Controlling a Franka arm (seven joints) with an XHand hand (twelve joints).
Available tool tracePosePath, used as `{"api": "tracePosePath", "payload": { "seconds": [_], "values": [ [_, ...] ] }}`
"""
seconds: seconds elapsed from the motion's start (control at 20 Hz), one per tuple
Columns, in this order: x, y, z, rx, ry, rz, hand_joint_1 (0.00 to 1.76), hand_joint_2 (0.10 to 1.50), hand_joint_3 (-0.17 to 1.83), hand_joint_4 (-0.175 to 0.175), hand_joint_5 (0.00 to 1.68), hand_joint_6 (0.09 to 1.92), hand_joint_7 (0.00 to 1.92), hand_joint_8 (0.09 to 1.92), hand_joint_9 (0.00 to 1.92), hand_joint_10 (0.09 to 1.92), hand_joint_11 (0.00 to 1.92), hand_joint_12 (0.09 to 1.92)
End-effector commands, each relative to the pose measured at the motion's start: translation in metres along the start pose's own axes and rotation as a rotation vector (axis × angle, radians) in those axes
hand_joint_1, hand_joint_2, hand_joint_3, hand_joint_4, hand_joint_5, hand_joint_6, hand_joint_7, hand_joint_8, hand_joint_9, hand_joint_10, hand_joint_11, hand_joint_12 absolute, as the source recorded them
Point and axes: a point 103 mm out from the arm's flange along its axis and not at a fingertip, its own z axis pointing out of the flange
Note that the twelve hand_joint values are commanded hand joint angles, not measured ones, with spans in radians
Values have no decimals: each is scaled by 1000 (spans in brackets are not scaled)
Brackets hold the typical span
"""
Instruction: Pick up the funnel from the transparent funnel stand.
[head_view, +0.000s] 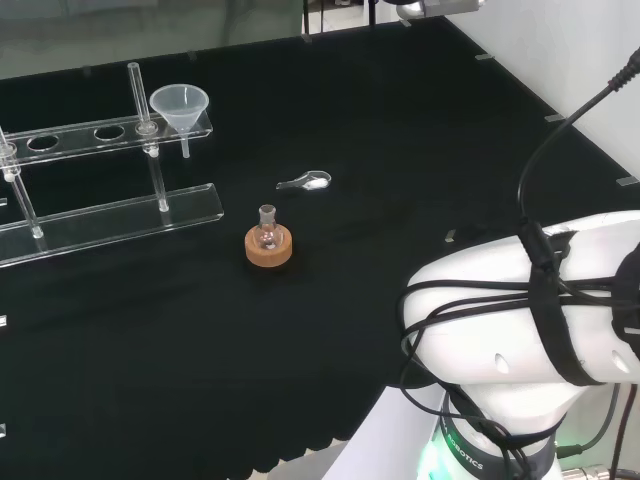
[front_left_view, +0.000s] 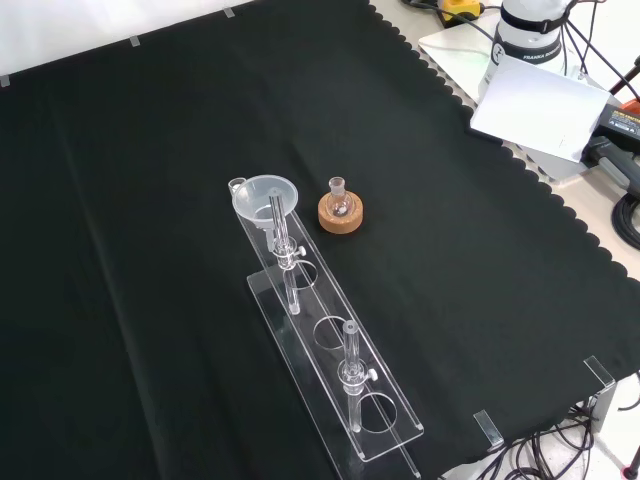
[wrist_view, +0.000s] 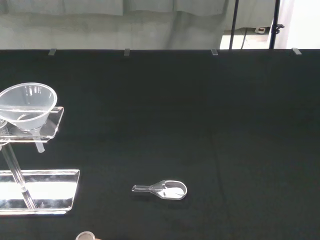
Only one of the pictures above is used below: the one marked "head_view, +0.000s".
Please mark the glass round-bottom flask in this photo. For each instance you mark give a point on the glass round-bottom flask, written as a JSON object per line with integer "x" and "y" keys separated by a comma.
{"x": 267, "y": 235}

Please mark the black tripod leg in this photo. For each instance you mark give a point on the black tripod leg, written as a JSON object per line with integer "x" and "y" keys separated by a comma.
{"x": 371, "y": 12}

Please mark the black cloth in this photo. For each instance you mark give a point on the black cloth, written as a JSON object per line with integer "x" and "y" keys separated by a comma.
{"x": 350, "y": 125}

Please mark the translucent plastic funnel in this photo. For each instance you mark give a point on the translucent plastic funnel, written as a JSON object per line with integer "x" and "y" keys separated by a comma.
{"x": 180, "y": 107}

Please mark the glass weighing funnel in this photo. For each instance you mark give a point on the glass weighing funnel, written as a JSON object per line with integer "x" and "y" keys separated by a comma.
{"x": 312, "y": 181}

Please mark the clear funnel stand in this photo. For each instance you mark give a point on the clear funnel stand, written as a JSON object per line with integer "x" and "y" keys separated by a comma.
{"x": 115, "y": 220}

